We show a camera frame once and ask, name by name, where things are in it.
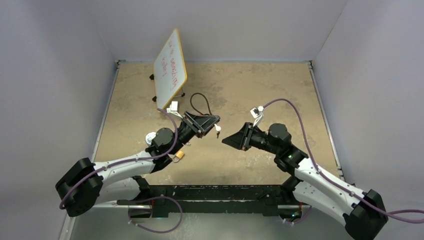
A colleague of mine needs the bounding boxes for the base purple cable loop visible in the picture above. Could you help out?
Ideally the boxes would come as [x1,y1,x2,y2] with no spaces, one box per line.
[124,195,184,234]

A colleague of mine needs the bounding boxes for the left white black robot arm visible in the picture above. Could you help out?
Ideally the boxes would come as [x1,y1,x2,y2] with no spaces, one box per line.
[55,111,221,217]

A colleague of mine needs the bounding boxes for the brass padlock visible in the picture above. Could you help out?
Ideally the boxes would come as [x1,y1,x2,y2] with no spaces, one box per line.
[172,150,185,163]

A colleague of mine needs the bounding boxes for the yellow framed whiteboard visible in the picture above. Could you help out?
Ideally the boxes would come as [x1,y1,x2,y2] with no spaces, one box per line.
[153,28,188,110]

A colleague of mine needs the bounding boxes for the black cable padlock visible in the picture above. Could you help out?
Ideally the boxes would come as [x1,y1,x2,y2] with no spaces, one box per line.
[189,92,217,116]

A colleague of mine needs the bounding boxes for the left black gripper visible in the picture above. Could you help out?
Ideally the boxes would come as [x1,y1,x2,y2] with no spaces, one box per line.
[169,111,219,155]

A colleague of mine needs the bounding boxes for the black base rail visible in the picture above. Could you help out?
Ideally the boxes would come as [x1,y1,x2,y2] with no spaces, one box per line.
[117,184,308,221]

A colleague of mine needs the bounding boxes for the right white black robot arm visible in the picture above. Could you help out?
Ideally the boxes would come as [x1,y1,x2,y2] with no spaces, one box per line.
[221,122,388,240]

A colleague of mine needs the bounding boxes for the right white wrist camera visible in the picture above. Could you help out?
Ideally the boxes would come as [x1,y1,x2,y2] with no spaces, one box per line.
[249,106,264,127]

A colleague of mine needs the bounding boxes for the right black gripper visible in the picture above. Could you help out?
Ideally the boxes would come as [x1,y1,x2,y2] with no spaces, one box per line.
[222,122,280,155]

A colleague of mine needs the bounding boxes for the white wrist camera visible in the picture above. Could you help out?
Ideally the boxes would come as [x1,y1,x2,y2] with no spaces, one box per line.
[166,101,183,119]
[249,106,264,127]

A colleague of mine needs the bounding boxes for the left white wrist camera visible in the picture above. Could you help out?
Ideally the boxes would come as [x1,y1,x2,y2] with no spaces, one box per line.
[166,101,183,119]

